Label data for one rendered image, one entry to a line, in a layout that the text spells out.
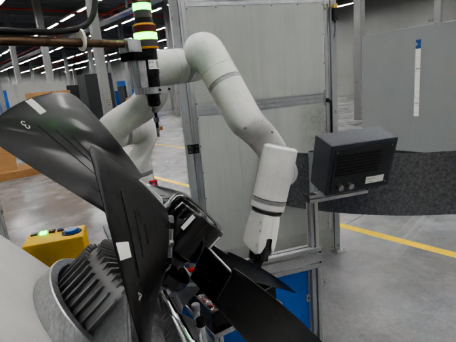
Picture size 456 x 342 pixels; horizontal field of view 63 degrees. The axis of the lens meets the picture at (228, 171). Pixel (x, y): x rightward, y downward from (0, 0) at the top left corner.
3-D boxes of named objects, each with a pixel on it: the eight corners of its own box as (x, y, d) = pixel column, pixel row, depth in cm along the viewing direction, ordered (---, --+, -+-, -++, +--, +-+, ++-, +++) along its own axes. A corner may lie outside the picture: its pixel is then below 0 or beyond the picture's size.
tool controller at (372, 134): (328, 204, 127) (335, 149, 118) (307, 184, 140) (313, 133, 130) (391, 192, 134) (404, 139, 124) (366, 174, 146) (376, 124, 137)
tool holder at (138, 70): (142, 94, 66) (134, 36, 64) (118, 96, 71) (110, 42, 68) (178, 91, 73) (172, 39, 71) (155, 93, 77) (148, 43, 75)
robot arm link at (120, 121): (139, 146, 144) (100, 157, 134) (127, 119, 146) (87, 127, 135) (203, 72, 107) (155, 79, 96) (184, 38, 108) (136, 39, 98)
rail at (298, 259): (53, 332, 111) (47, 308, 109) (55, 324, 114) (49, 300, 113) (321, 267, 134) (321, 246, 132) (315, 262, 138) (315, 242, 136)
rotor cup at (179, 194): (147, 278, 59) (202, 218, 60) (113, 225, 69) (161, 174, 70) (195, 298, 70) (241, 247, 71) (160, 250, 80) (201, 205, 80)
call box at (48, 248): (28, 281, 103) (20, 246, 100) (35, 266, 112) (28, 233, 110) (89, 269, 107) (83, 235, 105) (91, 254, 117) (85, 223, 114)
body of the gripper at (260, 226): (246, 199, 95) (237, 240, 97) (261, 210, 86) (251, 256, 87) (273, 202, 98) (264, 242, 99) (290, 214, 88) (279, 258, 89)
